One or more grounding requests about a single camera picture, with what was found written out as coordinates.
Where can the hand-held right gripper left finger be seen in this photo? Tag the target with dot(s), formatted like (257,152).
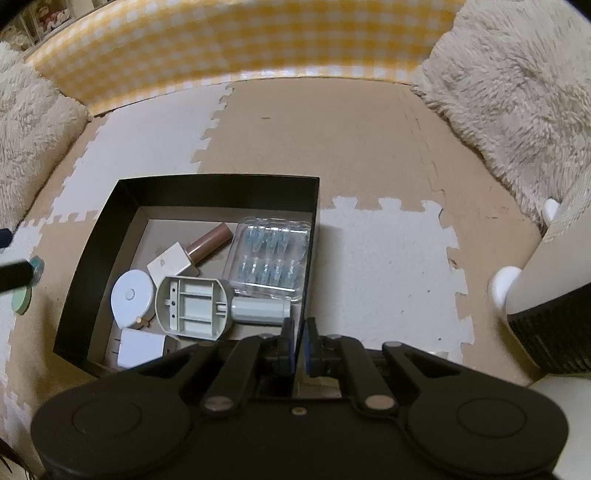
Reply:
(291,344)

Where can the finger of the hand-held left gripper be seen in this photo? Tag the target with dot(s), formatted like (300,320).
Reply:
(16,273)
(4,238)

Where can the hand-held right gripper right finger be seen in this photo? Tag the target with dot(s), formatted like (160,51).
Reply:
(310,344)

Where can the light green round object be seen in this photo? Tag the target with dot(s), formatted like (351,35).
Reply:
(22,300)

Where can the white cylinder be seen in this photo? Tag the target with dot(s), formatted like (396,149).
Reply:
(259,309)

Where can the black cardboard box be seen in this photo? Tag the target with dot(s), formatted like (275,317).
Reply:
(92,258)

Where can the clear plastic case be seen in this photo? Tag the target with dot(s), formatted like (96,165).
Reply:
(272,261)

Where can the grey oval battery holder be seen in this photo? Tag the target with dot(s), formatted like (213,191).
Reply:
(194,307)

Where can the white round device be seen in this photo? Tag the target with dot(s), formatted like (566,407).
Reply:
(131,295)

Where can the brown tube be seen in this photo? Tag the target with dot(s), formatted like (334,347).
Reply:
(210,242)

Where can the white charger plug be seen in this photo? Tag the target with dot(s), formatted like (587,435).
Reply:
(141,348)

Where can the white square adapter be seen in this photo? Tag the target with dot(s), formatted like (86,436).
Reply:
(168,264)

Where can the fluffy white cushion left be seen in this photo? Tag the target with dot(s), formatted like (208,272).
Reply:
(32,138)

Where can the fluffy white cushion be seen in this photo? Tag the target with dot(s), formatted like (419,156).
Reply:
(32,138)
(521,92)

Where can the foam puzzle floor mat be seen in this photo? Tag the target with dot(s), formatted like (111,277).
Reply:
(346,138)

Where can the wooden shelf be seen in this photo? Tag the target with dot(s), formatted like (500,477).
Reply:
(41,18)

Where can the white and black appliance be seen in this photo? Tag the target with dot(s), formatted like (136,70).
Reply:
(531,277)

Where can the black ribbed appliance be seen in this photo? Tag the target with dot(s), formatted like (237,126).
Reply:
(551,339)

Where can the yellow checkered bumper cushion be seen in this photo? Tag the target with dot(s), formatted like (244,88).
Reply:
(207,46)

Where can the fluffy white cushion right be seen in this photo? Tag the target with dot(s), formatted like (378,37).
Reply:
(521,92)

